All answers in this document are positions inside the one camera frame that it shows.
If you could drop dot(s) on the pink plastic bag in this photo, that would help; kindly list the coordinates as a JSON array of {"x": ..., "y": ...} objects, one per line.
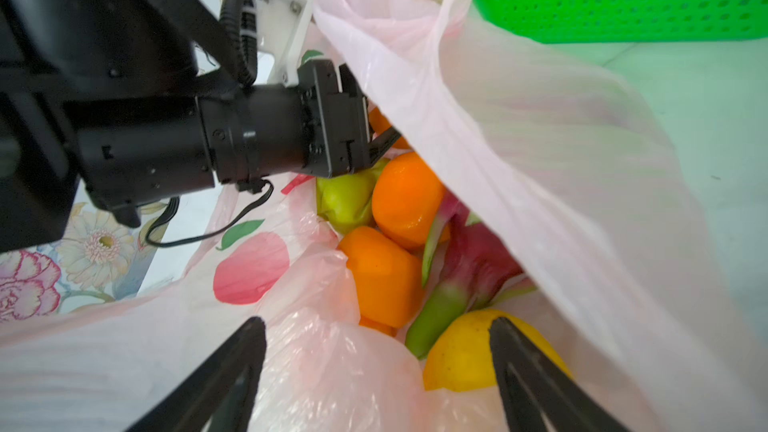
[{"x": 561, "y": 159}]

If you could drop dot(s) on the orange fruit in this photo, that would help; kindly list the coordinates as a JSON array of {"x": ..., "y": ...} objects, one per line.
[
  {"x": 387, "y": 279},
  {"x": 380, "y": 124},
  {"x": 406, "y": 200}
]

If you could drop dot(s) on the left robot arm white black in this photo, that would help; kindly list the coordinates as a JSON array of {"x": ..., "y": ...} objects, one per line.
[{"x": 144, "y": 100}]

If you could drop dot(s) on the yellow lemon fruit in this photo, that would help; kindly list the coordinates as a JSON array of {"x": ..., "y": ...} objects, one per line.
[{"x": 461, "y": 359}]

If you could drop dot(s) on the green pear fruit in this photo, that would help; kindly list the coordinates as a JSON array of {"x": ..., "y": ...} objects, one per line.
[{"x": 346, "y": 201}]

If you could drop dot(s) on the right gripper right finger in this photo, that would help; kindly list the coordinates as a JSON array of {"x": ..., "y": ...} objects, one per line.
[{"x": 536, "y": 395}]

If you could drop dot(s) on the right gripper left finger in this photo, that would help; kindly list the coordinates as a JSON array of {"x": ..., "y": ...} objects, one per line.
[{"x": 221, "y": 393}]

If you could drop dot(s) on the red dragon fruit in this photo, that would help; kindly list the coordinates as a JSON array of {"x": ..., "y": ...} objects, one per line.
[{"x": 475, "y": 266}]

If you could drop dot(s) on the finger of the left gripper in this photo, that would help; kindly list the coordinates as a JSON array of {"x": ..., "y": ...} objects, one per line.
[{"x": 382, "y": 143}]

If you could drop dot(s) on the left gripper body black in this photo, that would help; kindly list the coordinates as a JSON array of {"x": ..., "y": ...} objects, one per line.
[{"x": 335, "y": 127}]

